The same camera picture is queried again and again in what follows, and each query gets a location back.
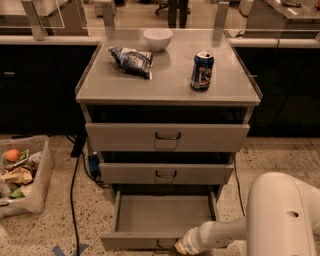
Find grey bottom drawer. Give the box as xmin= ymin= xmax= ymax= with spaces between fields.
xmin=101 ymin=184 xmax=217 ymax=251

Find grey drawer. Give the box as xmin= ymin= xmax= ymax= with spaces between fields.
xmin=101 ymin=184 xmax=217 ymax=251
xmin=100 ymin=163 xmax=233 ymax=185
xmin=86 ymin=105 xmax=250 ymax=152

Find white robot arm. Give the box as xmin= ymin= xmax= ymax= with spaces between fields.
xmin=175 ymin=172 xmax=320 ymax=256

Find grey drawer cabinet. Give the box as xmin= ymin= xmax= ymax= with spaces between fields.
xmin=75 ymin=28 xmax=263 ymax=201

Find grey middle drawer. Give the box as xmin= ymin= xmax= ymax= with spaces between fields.
xmin=100 ymin=163 xmax=233 ymax=185

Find grey top drawer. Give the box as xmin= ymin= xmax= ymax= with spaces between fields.
xmin=86 ymin=105 xmax=250 ymax=152

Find blue power box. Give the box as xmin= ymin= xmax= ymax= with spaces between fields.
xmin=88 ymin=153 xmax=101 ymax=177

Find blue tape mark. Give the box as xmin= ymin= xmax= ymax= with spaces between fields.
xmin=51 ymin=243 xmax=90 ymax=256

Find blue soda can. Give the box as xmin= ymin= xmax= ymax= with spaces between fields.
xmin=191 ymin=51 xmax=214 ymax=91

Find blue chip bag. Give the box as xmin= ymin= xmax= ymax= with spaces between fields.
xmin=108 ymin=47 xmax=153 ymax=80

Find orange fruit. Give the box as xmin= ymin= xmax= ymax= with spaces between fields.
xmin=5 ymin=149 xmax=21 ymax=162

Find white bowl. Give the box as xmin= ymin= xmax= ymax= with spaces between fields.
xmin=143 ymin=28 xmax=173 ymax=52

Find person legs dark trousers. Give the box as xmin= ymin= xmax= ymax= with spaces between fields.
xmin=168 ymin=0 xmax=189 ymax=28

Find black cable right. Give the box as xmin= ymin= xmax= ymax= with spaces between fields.
xmin=233 ymin=156 xmax=247 ymax=218

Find black cable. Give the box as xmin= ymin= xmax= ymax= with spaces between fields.
xmin=233 ymin=156 xmax=247 ymax=218
xmin=64 ymin=134 xmax=109 ymax=256

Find black cable left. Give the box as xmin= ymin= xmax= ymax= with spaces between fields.
xmin=64 ymin=134 xmax=109 ymax=256

